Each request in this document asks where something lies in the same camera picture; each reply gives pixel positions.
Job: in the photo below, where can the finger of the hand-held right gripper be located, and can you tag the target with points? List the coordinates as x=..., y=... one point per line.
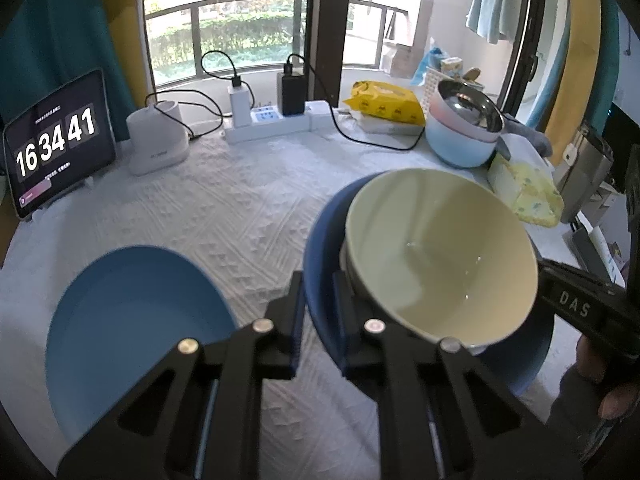
x=549, y=285

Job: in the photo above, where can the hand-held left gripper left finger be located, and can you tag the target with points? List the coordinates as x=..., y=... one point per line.
x=296, y=330

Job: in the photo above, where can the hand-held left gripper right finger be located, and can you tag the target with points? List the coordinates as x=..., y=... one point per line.
x=342, y=325

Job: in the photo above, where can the dark blue bowl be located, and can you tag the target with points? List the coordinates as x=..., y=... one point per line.
x=322, y=260

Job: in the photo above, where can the cream bowl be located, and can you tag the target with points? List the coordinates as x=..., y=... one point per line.
x=435, y=240

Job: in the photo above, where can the light blue plate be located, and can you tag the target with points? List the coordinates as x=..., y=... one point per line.
x=135, y=320

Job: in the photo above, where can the person's right hand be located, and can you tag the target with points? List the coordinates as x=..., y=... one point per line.
x=595, y=410

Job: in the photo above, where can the yellow patterned cloth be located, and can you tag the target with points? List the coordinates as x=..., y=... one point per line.
x=530, y=195

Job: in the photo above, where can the grey box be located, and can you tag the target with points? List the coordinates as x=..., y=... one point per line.
x=582, y=175

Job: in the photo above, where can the pale blue bowl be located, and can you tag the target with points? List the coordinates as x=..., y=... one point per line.
x=455, y=147

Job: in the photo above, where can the black monitor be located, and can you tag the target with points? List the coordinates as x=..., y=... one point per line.
x=622, y=130

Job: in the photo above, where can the steel pot light blue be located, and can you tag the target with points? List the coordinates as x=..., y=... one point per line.
x=440, y=115

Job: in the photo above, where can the white power strip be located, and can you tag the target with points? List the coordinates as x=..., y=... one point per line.
x=265, y=125

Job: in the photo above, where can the yellow packet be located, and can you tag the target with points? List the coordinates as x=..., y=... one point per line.
x=385, y=102

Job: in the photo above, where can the white charger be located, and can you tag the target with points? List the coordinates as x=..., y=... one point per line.
x=240, y=107

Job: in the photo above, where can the white plastic basket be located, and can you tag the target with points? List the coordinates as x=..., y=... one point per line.
x=432, y=85

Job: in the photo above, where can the white round device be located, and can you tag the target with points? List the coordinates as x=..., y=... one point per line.
x=155, y=145

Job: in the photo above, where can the black charger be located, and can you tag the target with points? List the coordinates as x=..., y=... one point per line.
x=291, y=92

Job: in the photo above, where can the hanging pale blue towel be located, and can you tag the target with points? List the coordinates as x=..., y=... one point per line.
x=495, y=0

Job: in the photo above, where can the tablet showing clock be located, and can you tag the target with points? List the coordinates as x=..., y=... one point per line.
x=55, y=145

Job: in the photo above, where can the balcony railing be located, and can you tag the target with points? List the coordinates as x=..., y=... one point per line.
x=240, y=2

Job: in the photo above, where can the yellow curtain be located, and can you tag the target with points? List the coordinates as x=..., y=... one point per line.
x=125, y=35

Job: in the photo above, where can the teal curtain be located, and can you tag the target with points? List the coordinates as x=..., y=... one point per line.
x=55, y=30

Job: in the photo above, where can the dark window frame post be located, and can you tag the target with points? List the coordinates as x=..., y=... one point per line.
x=327, y=25

